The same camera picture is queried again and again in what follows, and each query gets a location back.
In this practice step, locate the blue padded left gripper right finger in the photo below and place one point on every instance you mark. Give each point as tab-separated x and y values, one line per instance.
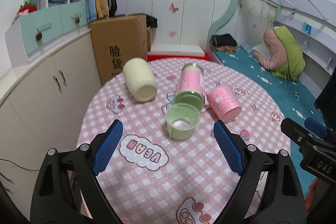
282	199

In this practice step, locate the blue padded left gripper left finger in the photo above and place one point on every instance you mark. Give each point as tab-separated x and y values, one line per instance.
52	200

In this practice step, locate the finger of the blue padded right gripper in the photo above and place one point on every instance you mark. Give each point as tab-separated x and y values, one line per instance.
316	128
299	132

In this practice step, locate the small green cup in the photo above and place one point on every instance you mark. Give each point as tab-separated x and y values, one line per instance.
181	120

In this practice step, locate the pink cup with writing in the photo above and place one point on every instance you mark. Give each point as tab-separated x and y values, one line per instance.
224	103

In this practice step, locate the cream white cup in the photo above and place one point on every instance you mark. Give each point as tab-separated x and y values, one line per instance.
140	80

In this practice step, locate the teal bed sheet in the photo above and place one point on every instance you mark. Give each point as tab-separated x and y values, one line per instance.
278	84

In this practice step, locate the green and pink rolled quilt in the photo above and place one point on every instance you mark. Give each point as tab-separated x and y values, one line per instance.
287	60

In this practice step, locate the pink checkered tablecloth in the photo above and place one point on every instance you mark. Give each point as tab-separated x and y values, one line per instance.
153	178

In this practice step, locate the cream floor cabinet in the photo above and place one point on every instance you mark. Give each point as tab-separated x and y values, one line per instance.
44	109

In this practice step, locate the white pillow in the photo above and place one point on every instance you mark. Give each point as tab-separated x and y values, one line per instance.
263	49

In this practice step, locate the blue small box on shelf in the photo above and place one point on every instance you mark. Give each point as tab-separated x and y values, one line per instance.
307	28

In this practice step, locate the pink green labelled jar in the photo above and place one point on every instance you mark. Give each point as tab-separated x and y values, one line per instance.
191	86

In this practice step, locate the folded dark clothes pile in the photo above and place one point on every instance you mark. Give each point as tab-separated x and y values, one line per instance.
223	43

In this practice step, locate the white board on platform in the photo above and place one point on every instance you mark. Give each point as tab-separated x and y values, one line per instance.
176	49

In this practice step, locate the red low platform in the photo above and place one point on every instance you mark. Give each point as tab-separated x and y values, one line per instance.
153	57

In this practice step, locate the large cardboard box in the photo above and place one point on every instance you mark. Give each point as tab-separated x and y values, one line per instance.
116	40

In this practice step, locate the teal drawer unit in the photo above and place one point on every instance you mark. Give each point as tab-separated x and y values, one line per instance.
33	34

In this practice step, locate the black clothes on box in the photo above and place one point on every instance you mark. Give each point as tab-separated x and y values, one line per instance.
151	22

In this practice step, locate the red strawberry plush toy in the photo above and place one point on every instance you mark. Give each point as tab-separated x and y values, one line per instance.
28	7

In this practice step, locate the purple wall shelf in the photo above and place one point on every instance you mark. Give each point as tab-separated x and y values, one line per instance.
320	44

